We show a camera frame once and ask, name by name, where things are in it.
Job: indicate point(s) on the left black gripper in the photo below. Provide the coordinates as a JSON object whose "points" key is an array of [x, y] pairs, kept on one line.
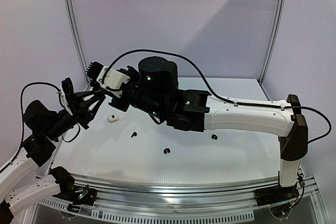
{"points": [[80, 107]]}

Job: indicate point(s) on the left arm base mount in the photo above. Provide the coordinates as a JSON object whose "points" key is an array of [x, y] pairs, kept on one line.
{"points": [[79, 195]]}

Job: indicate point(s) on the aluminium frame post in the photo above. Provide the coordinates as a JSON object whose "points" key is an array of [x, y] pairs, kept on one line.
{"points": [[76, 38], [272, 40]]}

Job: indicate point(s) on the white earbud charging case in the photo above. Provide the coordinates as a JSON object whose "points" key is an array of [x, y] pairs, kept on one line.
{"points": [[113, 118]]}

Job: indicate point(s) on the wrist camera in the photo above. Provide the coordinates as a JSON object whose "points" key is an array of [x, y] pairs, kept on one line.
{"points": [[67, 95], [101, 78]]}

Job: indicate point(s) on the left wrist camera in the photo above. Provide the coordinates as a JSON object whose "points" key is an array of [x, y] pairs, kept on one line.
{"points": [[67, 95]]}

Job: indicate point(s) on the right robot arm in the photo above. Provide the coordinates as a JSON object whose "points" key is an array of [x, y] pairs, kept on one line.
{"points": [[153, 88]]}

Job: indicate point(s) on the right aluminium frame post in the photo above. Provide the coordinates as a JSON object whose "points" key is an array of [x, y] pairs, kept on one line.
{"points": [[272, 40]]}

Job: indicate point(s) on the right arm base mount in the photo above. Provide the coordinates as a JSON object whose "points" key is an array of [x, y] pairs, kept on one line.
{"points": [[274, 194]]}

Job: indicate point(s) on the left aluminium frame post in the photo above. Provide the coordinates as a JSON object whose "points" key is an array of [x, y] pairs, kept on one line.
{"points": [[76, 38]]}

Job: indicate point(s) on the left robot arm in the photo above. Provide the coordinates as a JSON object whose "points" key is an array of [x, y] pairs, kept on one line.
{"points": [[47, 126]]}

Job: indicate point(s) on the aluminium front rail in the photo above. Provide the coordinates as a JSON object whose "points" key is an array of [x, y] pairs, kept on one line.
{"points": [[152, 195]]}

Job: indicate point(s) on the black hook earbud right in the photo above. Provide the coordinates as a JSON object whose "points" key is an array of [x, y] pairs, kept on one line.
{"points": [[214, 137]]}

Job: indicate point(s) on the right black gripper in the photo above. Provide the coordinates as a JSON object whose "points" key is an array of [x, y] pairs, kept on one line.
{"points": [[118, 100]]}

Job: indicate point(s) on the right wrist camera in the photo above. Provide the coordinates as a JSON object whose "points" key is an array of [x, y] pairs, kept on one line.
{"points": [[101, 78]]}

